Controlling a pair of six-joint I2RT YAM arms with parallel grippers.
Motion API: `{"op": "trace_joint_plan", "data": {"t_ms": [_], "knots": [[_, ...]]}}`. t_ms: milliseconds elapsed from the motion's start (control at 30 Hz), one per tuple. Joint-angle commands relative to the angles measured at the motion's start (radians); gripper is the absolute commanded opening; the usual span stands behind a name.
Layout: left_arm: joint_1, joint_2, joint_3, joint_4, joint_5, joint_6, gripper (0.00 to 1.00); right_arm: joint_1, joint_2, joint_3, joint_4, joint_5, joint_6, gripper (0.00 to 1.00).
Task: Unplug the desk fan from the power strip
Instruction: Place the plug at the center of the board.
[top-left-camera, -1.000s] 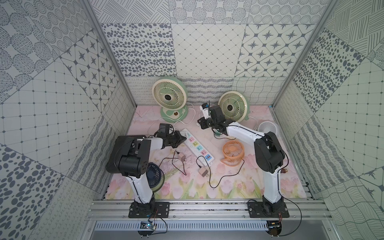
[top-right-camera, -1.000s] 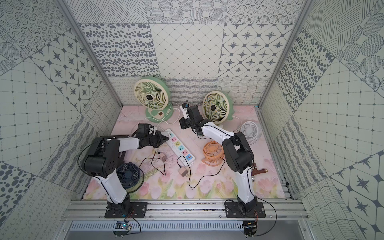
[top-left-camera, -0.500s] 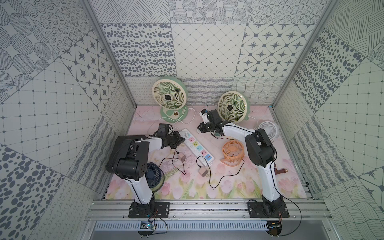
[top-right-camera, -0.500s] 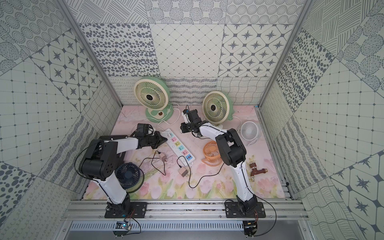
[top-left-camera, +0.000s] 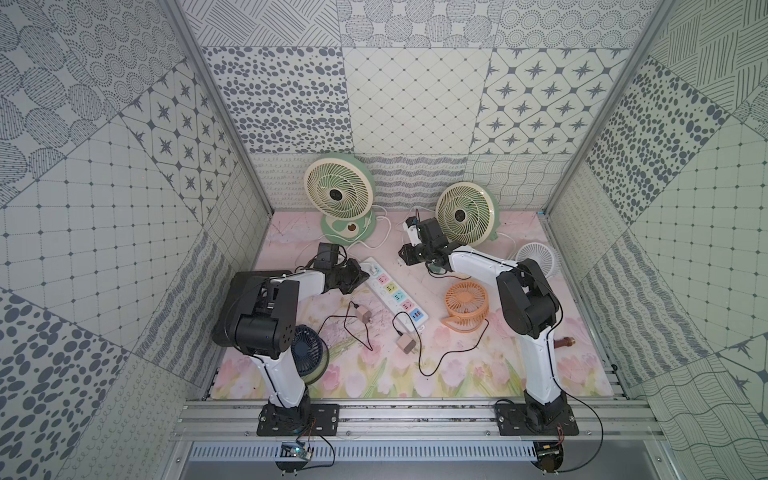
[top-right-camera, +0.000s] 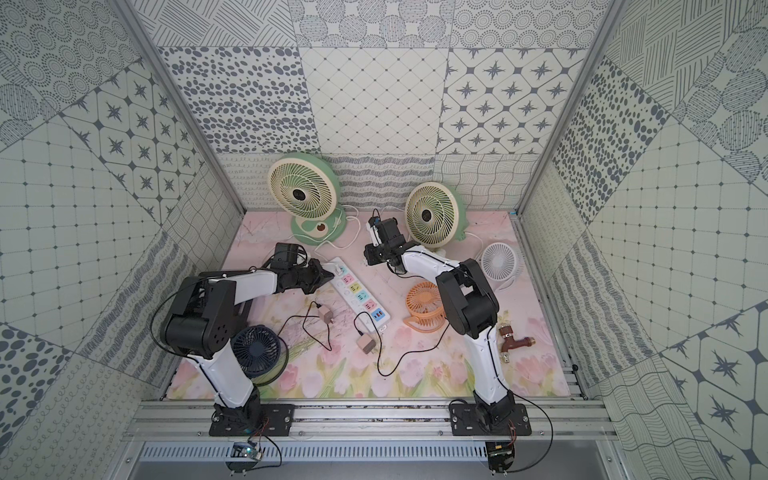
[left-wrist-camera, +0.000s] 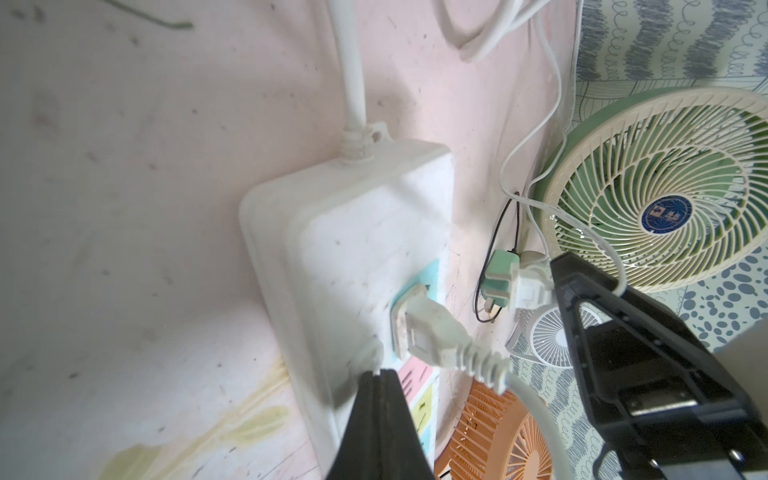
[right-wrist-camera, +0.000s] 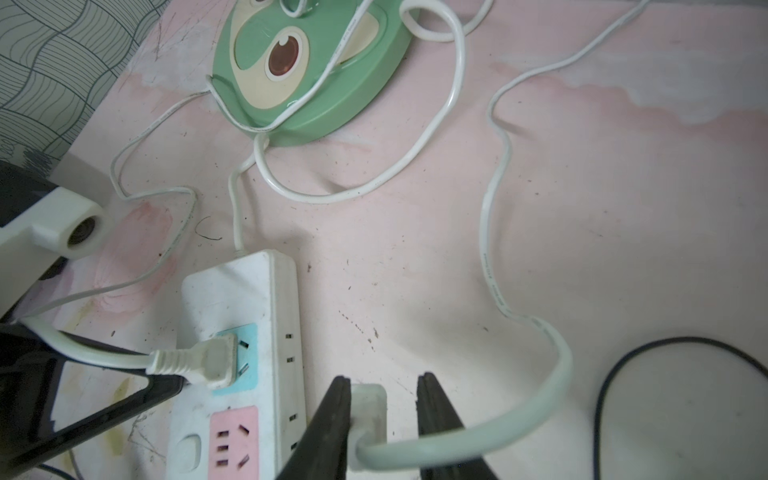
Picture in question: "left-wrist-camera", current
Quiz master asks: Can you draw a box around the small white fan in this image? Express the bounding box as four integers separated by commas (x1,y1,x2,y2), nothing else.
505,304,572,369

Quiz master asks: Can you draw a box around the white cable of right fan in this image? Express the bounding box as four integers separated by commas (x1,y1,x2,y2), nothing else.
499,0,629,298

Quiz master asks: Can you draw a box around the white power strip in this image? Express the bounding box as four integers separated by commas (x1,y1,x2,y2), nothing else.
239,1,455,477

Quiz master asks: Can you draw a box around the white fan handle knob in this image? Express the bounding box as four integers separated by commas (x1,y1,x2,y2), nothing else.
520,250,549,269

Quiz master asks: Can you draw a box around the green USB adapter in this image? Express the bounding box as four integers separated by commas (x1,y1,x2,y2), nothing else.
480,250,520,309

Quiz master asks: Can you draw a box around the black cable of white fan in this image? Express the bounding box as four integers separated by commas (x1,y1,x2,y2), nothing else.
473,191,522,324

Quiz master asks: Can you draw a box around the white plug of fan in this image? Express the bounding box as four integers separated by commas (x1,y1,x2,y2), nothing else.
390,284,511,394

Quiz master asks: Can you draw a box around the orange small fan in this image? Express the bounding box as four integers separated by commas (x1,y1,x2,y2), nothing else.
435,381,554,480

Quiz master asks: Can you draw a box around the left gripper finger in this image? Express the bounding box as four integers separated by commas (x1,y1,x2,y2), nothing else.
327,369,434,480

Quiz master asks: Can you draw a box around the right green cream desk fan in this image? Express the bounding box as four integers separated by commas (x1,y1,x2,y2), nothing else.
533,87,767,292

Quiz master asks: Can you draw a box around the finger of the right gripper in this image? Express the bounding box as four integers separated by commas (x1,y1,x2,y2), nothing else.
550,253,767,479

